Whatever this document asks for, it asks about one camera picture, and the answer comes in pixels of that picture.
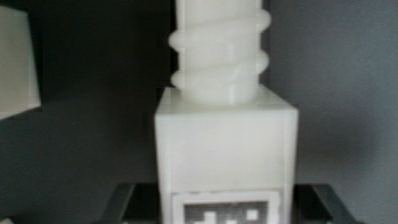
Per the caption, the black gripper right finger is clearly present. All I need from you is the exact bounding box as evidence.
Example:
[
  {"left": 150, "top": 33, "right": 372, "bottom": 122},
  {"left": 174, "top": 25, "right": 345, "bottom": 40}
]
[{"left": 292, "top": 184, "right": 350, "bottom": 224}]

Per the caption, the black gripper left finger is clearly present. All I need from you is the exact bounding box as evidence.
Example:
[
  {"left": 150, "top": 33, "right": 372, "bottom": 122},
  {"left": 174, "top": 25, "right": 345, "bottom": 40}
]
[{"left": 105, "top": 183, "right": 160, "bottom": 224}]

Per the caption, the white table leg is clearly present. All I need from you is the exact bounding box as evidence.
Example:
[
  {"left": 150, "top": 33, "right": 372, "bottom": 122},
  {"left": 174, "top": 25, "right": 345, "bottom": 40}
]
[{"left": 155, "top": 0, "right": 299, "bottom": 224}]

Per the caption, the white square tabletop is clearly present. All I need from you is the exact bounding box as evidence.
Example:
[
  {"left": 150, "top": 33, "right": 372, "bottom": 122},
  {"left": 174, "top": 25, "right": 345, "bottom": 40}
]
[{"left": 0, "top": 6, "right": 41, "bottom": 120}]

